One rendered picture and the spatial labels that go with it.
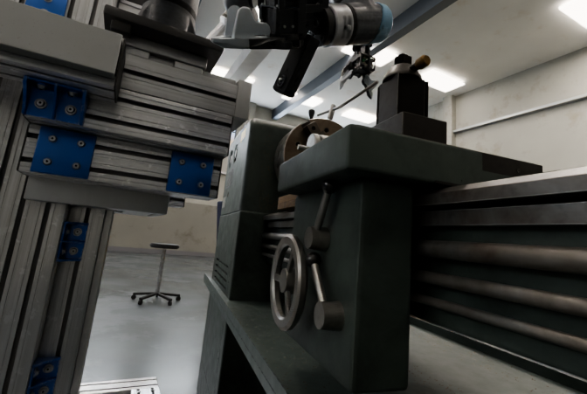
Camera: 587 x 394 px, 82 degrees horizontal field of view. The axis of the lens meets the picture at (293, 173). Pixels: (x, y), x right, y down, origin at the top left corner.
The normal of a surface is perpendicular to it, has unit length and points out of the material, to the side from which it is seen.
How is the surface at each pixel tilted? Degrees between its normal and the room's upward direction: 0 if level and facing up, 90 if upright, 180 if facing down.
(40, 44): 90
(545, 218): 90
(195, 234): 90
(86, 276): 90
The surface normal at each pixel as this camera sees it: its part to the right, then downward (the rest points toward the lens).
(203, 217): 0.45, -0.13
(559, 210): -0.94, -0.15
